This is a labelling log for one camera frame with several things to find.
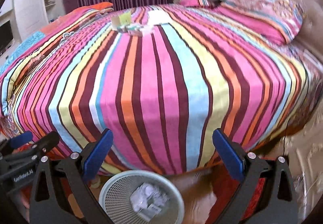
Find white paper ball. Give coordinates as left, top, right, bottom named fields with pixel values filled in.
left=130, top=182, right=169, bottom=212

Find red shaggy rug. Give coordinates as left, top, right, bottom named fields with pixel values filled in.
left=206, top=158, right=268, bottom=223

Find white mesh waste basket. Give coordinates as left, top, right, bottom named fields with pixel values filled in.
left=99, top=170, right=185, bottom=224

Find small boxes in basket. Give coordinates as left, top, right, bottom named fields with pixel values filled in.
left=138, top=203, right=162, bottom=222

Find colourful striped bedspread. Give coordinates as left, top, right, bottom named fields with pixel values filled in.
left=1, top=4, right=322, bottom=174

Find green tissue pack far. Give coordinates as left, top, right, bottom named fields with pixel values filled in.
left=117, top=23, right=142, bottom=33

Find green tissue pack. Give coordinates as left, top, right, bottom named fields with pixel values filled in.
left=117, top=23, right=142, bottom=33
left=128, top=26, right=153, bottom=37

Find green tissue pack near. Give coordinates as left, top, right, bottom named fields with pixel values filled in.
left=128, top=26, right=153, bottom=37

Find white shelf cabinet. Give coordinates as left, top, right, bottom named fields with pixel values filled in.
left=1, top=0, right=66, bottom=65

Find small green carton box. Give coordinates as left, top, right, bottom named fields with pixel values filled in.
left=110, top=11, right=132, bottom=31

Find orange folded pillow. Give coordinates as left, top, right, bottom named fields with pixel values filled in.
left=39, top=2, right=113, bottom=35

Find white flat plastic pouch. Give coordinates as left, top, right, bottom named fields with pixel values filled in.
left=147, top=10, right=171, bottom=26

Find floral patterned pillow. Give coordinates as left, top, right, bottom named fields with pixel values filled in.
left=218, top=0, right=305, bottom=45

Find pink striped small pillow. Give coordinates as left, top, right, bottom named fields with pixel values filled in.
left=179, top=0, right=217, bottom=9

